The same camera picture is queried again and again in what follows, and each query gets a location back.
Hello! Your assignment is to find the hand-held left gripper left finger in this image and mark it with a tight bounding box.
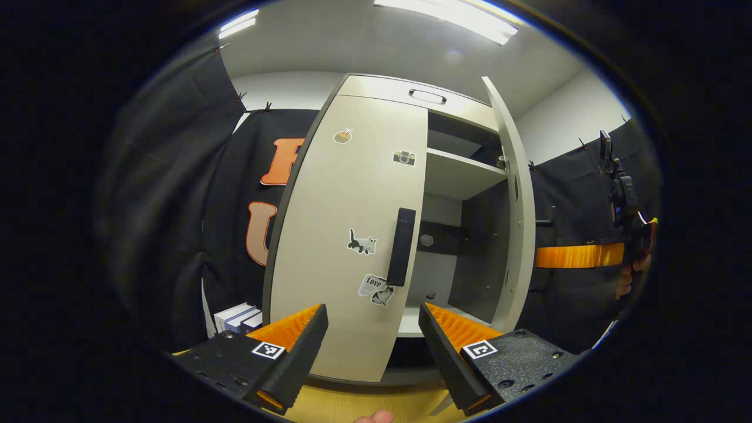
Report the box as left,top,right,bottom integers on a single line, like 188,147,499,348
174,303,330,416

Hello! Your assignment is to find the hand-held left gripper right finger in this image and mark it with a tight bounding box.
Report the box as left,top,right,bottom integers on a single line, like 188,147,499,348
418,303,588,417

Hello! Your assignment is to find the large ceiling light panel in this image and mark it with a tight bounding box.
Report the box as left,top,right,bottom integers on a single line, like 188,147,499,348
374,0,521,46

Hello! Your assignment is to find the beige cabinet drawer front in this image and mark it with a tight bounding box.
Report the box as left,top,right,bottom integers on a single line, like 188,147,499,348
337,75,500,133

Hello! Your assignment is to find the white cabinet shelf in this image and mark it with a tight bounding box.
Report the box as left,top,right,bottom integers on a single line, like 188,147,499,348
424,147,508,201

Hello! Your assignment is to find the beige double-door shoe cabinet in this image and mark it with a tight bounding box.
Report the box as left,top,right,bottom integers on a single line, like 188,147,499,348
263,73,511,388

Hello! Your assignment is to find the small ceiling light panel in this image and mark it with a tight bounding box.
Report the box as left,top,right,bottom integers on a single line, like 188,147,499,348
219,9,260,40

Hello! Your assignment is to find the beige cabinet door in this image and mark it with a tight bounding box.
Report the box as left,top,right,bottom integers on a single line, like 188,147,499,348
269,95,428,382
482,76,536,334

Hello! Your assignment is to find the white frame pole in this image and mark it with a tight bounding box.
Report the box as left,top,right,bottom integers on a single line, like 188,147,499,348
202,282,216,338

